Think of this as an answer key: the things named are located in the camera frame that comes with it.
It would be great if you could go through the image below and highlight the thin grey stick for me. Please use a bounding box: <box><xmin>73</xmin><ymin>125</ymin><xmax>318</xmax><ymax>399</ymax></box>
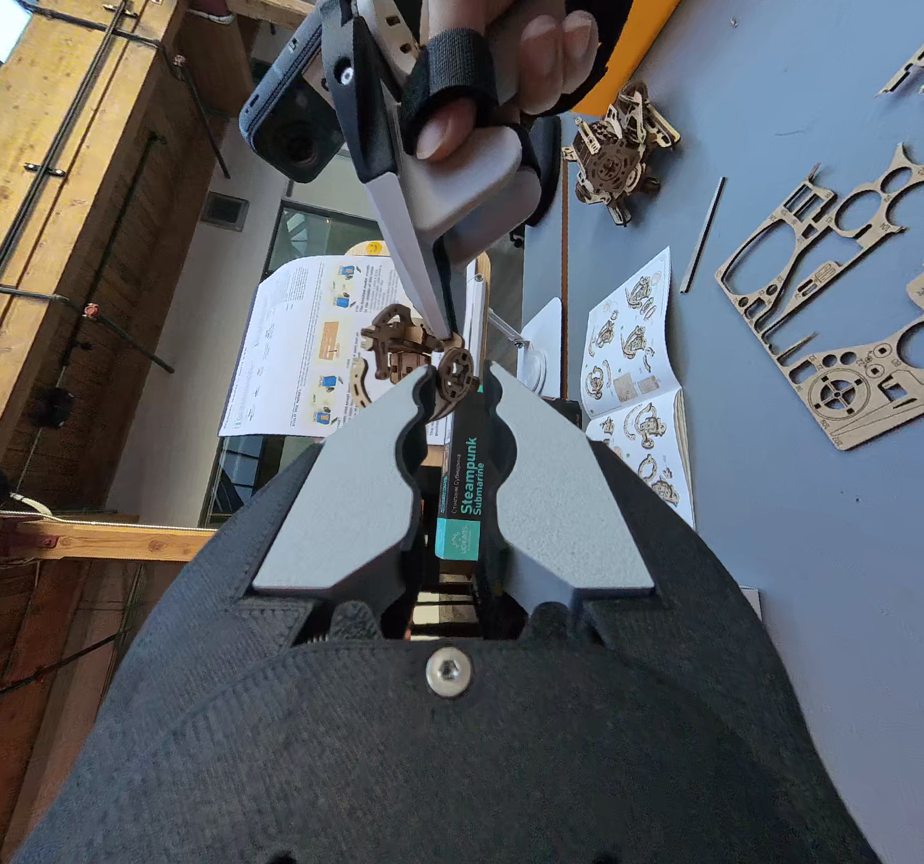
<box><xmin>680</xmin><ymin>177</ymin><xmax>726</xmax><ymax>295</ymax></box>

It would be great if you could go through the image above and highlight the white instruction sheet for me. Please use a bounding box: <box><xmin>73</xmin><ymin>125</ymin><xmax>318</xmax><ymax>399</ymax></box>
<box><xmin>218</xmin><ymin>254</ymin><xmax>434</xmax><ymax>439</ymax></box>

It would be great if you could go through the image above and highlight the dark wooden model frame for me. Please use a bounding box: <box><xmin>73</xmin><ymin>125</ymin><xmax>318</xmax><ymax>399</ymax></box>
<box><xmin>349</xmin><ymin>303</ymin><xmax>463</xmax><ymax>426</ymax></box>

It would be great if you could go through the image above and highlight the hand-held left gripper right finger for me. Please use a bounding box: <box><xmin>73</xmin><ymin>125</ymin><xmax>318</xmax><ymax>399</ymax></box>
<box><xmin>485</xmin><ymin>363</ymin><xmax>658</xmax><ymax>611</ymax></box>

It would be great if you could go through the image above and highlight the assembled wooden model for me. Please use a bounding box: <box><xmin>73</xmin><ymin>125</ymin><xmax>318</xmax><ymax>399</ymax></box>
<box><xmin>562</xmin><ymin>82</ymin><xmax>681</xmax><ymax>226</ymax></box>

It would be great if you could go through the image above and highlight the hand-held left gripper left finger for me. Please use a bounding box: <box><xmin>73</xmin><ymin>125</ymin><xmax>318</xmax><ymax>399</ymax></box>
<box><xmin>251</xmin><ymin>364</ymin><xmax>441</xmax><ymax>605</ymax></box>

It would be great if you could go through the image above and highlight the white lamp base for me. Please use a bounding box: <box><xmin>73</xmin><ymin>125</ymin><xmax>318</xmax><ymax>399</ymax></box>
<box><xmin>518</xmin><ymin>297</ymin><xmax>564</xmax><ymax>397</ymax></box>

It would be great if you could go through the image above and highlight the grey wall vent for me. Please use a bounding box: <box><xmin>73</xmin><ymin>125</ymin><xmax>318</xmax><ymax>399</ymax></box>
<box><xmin>200</xmin><ymin>191</ymin><xmax>250</xmax><ymax>232</ymax></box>

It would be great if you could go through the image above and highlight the large wooden parts sheet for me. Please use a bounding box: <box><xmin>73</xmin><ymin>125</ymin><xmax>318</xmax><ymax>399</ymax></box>
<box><xmin>715</xmin><ymin>144</ymin><xmax>924</xmax><ymax>451</ymax></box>

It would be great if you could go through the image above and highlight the black and teal kit box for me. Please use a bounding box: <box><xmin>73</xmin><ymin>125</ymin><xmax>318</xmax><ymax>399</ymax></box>
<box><xmin>433</xmin><ymin>386</ymin><xmax>501</xmax><ymax>563</ymax></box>

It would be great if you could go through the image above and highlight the black office chair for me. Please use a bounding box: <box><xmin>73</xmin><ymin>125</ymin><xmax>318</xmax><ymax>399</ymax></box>
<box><xmin>509</xmin><ymin>115</ymin><xmax>563</xmax><ymax>247</ymax></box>

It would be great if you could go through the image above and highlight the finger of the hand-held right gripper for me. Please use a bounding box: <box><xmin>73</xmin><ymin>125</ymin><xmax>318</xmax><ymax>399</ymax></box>
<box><xmin>364</xmin><ymin>172</ymin><xmax>463</xmax><ymax>341</ymax></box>

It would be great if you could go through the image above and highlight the black pipe with red valve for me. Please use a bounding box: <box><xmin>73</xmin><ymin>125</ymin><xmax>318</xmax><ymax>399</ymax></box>
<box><xmin>0</xmin><ymin>285</ymin><xmax>176</xmax><ymax>374</ymax></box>

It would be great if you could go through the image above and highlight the open instruction booklet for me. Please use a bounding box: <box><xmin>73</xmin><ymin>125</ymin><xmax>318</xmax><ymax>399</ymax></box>
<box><xmin>579</xmin><ymin>246</ymin><xmax>695</xmax><ymax>529</ymax></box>

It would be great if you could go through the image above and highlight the small wooden wheel part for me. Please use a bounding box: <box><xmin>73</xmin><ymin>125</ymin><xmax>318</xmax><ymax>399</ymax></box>
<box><xmin>436</xmin><ymin>348</ymin><xmax>479</xmax><ymax>403</ymax></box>

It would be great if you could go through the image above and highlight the narrow wooden parts sheet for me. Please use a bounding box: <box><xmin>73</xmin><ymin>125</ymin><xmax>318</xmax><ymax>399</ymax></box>
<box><xmin>877</xmin><ymin>44</ymin><xmax>924</xmax><ymax>98</ymax></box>

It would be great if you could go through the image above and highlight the dark glass window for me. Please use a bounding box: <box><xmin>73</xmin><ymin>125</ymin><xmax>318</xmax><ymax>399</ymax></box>
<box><xmin>202</xmin><ymin>201</ymin><xmax>384</xmax><ymax>527</ymax></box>

